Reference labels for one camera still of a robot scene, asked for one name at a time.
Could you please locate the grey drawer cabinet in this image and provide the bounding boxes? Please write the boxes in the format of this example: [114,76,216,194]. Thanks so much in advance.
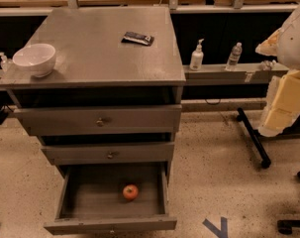
[0,5,187,167]

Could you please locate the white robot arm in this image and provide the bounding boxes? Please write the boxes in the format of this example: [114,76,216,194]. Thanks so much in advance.
[255,4,300,137]

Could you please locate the top grey drawer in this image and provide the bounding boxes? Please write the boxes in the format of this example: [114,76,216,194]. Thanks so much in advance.
[14,105,181,136]

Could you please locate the middle grey drawer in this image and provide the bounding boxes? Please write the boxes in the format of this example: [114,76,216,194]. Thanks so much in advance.
[42,142,174,166]

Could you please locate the open bottom drawer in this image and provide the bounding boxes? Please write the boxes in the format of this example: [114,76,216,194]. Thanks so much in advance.
[45,162,176,235]

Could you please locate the crumpled clear plastic wrapper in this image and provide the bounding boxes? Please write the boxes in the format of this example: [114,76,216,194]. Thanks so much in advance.
[259,60,276,70]

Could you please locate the red apple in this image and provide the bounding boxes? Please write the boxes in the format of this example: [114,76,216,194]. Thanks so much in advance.
[123,184,139,201]

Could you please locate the white ceramic bowl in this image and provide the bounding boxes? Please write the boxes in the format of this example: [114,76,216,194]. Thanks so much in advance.
[13,44,56,77]

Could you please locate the small clear pump bottle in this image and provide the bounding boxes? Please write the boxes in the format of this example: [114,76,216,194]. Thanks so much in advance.
[0,52,13,71]

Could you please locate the grey drawer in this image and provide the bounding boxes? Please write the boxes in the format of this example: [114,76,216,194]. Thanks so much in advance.
[14,105,181,136]
[42,142,174,166]

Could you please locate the dark snack packet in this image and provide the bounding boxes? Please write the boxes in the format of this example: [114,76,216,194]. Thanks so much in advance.
[122,32,154,47]

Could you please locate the clear plastic water bottle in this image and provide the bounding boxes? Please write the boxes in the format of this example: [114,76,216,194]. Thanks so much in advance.
[225,42,243,71]

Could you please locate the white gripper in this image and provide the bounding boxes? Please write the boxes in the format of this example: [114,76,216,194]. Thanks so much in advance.
[255,29,300,137]

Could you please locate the white pump bottle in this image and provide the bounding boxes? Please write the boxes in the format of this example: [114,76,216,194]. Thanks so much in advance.
[189,39,204,70]

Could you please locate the black metal stand leg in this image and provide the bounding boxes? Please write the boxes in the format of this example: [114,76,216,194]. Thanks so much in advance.
[237,108,300,169]

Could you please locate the black caster wheel base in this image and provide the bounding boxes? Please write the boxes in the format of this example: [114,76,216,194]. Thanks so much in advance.
[277,171,300,235]

